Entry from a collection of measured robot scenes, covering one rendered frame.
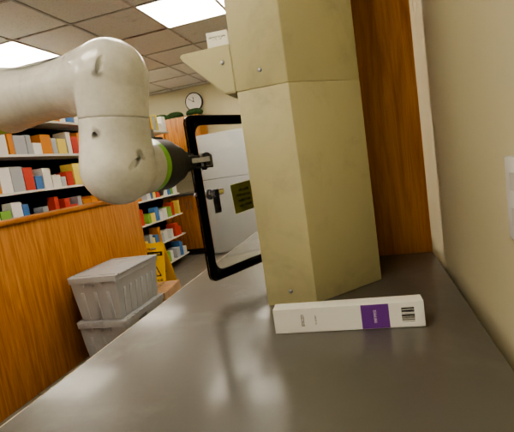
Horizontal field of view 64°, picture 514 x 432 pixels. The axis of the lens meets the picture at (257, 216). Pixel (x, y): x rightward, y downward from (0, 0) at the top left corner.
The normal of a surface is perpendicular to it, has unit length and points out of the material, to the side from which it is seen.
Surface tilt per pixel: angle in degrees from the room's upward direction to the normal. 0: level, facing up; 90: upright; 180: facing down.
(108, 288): 95
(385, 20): 90
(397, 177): 90
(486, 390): 0
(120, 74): 100
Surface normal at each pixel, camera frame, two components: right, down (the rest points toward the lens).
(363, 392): -0.14, -0.98
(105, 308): -0.23, 0.25
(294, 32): 0.50, 0.04
